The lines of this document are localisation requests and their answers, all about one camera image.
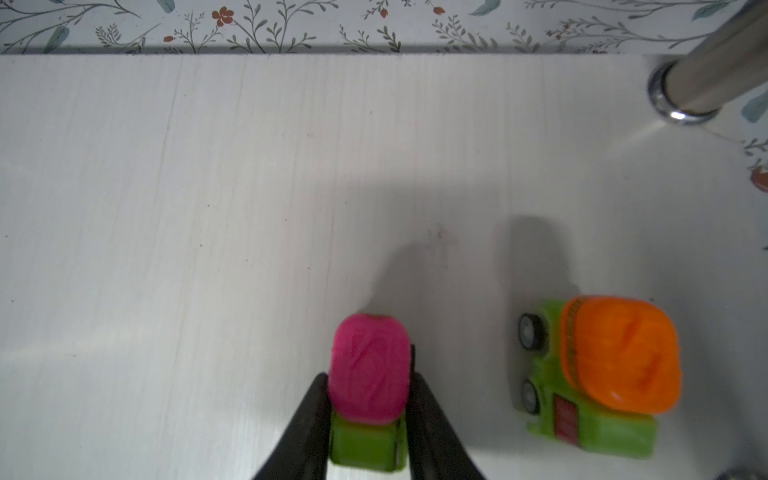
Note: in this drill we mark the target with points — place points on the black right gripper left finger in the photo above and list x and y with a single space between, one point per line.
303 449

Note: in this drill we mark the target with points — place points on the green orange toy truck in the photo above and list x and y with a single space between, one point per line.
604 368

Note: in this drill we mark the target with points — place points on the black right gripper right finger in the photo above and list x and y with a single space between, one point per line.
434 450

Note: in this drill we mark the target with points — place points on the green pink mixer truck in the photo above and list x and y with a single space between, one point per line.
368 385

